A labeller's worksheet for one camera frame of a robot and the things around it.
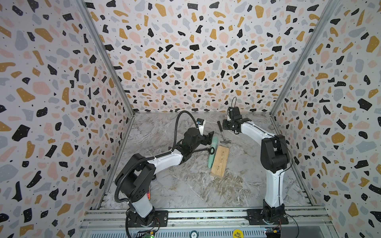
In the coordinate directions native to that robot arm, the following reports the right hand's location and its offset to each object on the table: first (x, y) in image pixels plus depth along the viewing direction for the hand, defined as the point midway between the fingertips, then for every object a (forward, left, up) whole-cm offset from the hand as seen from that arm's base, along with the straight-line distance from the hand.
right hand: (228, 123), depth 103 cm
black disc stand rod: (-17, +12, -7) cm, 22 cm away
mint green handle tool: (-11, +9, -7) cm, 16 cm away
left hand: (-14, +13, +11) cm, 22 cm away
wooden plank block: (-29, +7, -5) cm, 31 cm away
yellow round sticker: (-61, 0, -10) cm, 62 cm away
